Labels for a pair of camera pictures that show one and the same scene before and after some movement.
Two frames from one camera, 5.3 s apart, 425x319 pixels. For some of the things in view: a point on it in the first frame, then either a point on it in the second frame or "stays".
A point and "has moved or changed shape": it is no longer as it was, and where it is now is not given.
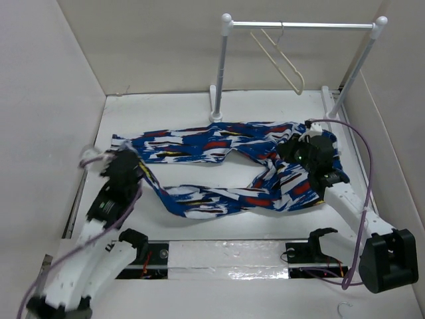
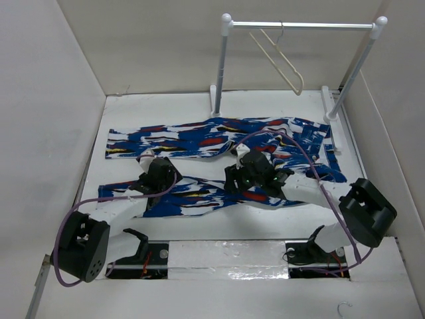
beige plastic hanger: x=276 y=44 stays
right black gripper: x=285 y=149 -> x=232 y=173
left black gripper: x=114 y=155 -> x=170 y=177
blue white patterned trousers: x=299 y=161 has moved or changed shape
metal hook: x=342 y=302 stays
